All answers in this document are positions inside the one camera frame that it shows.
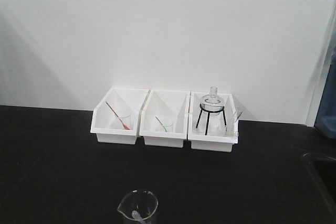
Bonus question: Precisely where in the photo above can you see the clear plastic pipette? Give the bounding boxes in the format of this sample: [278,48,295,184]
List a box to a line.
[131,210,146,224]

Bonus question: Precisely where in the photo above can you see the middle white storage bin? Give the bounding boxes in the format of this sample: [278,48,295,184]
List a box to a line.
[140,90,190,148]

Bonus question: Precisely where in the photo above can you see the white storage bin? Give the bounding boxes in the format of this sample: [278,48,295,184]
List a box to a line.
[140,90,190,148]
[187,92,238,152]
[90,87,149,145]

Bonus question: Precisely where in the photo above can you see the small beaker in middle bin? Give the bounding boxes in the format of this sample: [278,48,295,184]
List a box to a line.
[156,118,174,133]

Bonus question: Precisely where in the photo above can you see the small beaker in bin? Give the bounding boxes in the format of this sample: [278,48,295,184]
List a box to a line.
[156,118,174,133]
[113,114,131,130]

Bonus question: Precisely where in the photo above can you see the round glass flask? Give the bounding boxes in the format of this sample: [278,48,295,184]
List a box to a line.
[200,87,224,116]

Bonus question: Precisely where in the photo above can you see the small beaker in left bin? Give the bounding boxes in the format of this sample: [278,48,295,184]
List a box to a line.
[113,114,131,130]

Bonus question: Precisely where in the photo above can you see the right white storage bin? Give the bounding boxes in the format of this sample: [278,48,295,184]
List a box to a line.
[187,92,238,152]

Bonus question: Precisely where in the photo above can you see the left white storage bin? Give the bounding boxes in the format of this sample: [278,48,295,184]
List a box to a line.
[90,87,149,145]

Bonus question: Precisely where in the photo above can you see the clear glass beaker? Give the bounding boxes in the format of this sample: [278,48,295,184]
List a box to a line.
[117,189,159,223]

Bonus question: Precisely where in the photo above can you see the blue lab apparatus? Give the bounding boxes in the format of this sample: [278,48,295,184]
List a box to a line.
[315,51,335,140]

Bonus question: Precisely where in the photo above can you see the black sink basin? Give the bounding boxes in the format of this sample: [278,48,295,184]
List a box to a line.
[301,153,335,214]

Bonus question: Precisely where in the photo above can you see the black wire tripod stand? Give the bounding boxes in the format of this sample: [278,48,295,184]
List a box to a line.
[195,104,227,134]

